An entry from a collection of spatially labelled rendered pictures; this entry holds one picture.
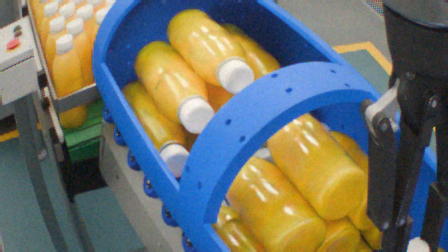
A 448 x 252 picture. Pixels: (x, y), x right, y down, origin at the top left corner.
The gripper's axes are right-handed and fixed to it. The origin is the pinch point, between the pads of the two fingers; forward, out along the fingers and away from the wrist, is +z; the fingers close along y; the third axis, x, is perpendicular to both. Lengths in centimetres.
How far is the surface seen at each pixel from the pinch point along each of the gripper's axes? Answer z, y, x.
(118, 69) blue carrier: 20, -4, 76
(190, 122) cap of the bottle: 18, -1, 52
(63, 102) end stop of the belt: 30, -14, 91
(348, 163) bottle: 10.5, 6.6, 25.7
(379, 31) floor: 127, 160, 251
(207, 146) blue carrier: 8.9, -5.3, 34.1
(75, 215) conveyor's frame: 77, -15, 119
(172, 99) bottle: 16, -2, 56
